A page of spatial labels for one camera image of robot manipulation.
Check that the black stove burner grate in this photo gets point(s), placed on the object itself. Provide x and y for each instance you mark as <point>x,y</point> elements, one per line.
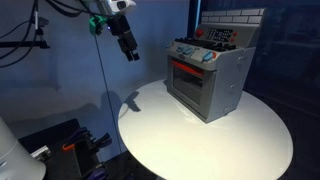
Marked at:
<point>213,44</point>

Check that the silver metal block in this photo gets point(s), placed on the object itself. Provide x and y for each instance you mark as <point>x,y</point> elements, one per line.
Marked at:
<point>40,153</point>

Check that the black tool holder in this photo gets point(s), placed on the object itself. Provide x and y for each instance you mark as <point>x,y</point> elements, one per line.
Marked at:
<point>75,160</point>

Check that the white cylindrical robot base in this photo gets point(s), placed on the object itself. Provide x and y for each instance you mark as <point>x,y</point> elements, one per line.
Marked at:
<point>15,156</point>

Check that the blue stove knob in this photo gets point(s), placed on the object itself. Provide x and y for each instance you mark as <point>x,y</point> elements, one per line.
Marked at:
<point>188,50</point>
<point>180,49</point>
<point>207,56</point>

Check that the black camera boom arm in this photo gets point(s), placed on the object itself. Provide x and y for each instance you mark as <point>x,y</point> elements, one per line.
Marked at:
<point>23,44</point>

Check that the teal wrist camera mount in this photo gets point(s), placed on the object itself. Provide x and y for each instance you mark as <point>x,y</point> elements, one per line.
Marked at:
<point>96,24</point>

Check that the grey oven door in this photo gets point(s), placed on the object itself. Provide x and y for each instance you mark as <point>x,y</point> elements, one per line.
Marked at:
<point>190,86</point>

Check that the red stove knob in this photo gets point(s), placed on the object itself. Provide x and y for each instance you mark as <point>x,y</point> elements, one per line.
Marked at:
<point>199,32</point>

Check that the dark vertical post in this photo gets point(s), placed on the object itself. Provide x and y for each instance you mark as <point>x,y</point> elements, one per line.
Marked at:
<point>194,16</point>

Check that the black camera on stand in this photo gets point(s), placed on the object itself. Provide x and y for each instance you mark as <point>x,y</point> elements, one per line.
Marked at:
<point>41,21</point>

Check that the grey toy stove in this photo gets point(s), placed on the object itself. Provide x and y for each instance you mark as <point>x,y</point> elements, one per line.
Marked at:
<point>226,76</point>

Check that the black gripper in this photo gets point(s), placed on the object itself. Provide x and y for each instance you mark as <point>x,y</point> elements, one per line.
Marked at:
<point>123,30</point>

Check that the black base board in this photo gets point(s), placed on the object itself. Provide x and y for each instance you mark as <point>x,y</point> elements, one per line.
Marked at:
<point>46,133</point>

